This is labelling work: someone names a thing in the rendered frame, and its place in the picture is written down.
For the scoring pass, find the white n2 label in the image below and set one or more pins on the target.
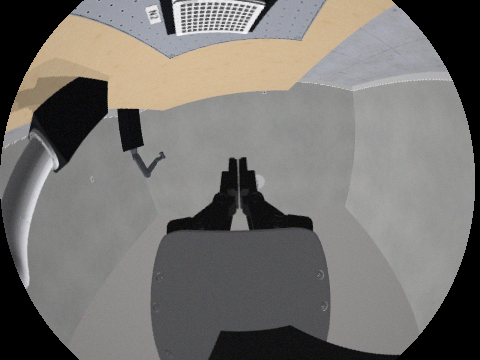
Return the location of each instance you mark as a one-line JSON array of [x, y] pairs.
[[153, 14]]

